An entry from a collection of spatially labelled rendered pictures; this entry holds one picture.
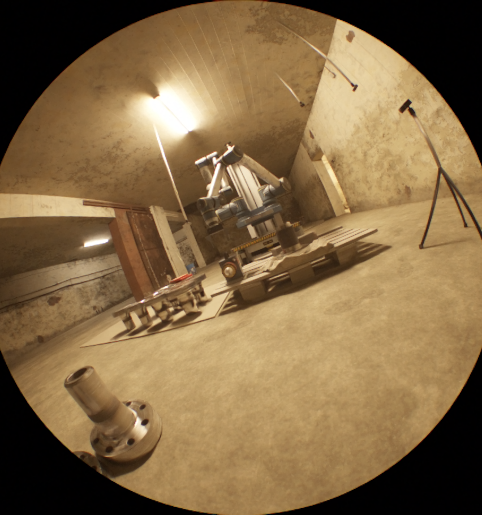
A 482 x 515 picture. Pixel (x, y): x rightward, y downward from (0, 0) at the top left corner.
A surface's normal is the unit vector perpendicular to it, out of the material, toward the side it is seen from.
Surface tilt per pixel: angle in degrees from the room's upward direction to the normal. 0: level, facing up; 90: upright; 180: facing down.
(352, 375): 0
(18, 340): 90
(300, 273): 90
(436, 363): 0
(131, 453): 90
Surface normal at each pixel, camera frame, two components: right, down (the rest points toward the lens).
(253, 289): -0.15, 0.15
